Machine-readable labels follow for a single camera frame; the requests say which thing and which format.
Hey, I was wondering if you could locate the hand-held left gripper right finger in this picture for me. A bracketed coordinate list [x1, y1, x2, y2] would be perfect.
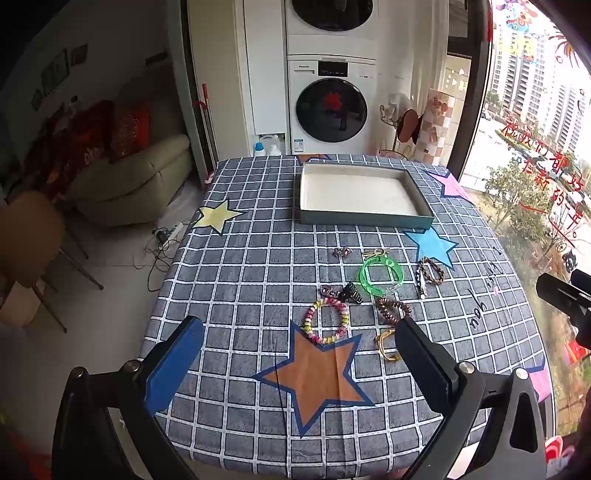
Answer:
[394, 316, 559, 480]

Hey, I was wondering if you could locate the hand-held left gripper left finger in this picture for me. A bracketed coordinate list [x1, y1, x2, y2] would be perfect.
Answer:
[52, 316, 206, 480]

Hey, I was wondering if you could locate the brown spiral hair tie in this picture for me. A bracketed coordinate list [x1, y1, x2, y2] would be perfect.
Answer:
[375, 298, 413, 324]

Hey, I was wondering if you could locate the brown braided bracelet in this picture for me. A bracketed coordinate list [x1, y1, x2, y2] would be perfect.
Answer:
[416, 257, 445, 285]

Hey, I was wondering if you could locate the black hair claw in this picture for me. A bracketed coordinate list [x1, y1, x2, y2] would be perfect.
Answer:
[341, 281, 365, 306]

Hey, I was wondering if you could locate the green translucent bracelet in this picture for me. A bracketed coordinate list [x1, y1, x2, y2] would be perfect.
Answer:
[359, 255, 404, 298]

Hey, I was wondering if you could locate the pink yellow spiral hair tie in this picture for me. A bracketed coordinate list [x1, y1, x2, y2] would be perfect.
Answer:
[302, 298, 349, 346]

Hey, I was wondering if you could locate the grey rectangular tray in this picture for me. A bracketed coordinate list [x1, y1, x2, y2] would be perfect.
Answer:
[294, 161, 435, 230]

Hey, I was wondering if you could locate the red lettering window sticker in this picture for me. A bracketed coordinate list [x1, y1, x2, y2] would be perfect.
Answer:
[499, 115, 583, 250]

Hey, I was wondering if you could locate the grey checked star tablecloth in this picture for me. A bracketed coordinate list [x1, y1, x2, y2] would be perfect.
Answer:
[152, 154, 552, 480]

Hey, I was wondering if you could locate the white power strip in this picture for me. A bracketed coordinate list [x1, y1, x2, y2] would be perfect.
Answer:
[157, 222, 185, 243]

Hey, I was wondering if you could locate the red white object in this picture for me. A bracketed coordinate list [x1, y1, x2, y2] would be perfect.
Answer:
[545, 434, 578, 476]

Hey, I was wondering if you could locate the cream sofa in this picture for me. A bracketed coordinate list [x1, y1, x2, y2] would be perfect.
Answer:
[65, 134, 192, 227]

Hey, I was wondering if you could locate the wooden chair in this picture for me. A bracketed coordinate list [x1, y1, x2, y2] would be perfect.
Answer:
[0, 191, 105, 333]

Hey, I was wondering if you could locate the pink checked bag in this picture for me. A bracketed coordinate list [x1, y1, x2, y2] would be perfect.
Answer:
[422, 89, 454, 164]

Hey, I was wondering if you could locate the brown round hat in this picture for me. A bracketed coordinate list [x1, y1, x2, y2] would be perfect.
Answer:
[398, 110, 419, 142]

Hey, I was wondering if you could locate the red patterned cushion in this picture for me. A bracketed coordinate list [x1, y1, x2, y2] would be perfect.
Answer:
[108, 102, 151, 162]

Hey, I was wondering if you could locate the dark red blanket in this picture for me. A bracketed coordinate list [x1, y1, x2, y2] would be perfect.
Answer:
[23, 99, 114, 195]

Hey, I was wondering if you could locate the colourful cartoon window sticker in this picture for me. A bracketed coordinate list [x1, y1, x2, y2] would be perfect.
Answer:
[492, 0, 542, 34]

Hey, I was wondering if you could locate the white washing machine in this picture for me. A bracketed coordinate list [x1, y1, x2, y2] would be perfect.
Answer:
[287, 54, 380, 157]

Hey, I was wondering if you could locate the tall white cabinet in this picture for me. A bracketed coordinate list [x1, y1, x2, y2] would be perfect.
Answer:
[242, 0, 289, 155]

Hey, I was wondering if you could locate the white dryer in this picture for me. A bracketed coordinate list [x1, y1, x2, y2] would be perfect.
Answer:
[284, 0, 379, 58]

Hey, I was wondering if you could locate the yellow cord bracelet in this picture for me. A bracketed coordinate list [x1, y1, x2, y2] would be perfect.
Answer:
[374, 329, 402, 363]

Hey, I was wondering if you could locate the black cable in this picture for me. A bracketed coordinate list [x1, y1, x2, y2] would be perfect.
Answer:
[134, 226, 181, 291]

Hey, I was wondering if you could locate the black window frame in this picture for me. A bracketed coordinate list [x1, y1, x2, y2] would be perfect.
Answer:
[450, 0, 494, 181]

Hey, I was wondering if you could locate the mop with red handle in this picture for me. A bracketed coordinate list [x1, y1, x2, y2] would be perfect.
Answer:
[198, 83, 220, 162]

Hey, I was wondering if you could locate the wire rack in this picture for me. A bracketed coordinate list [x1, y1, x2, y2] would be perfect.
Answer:
[379, 92, 423, 155]

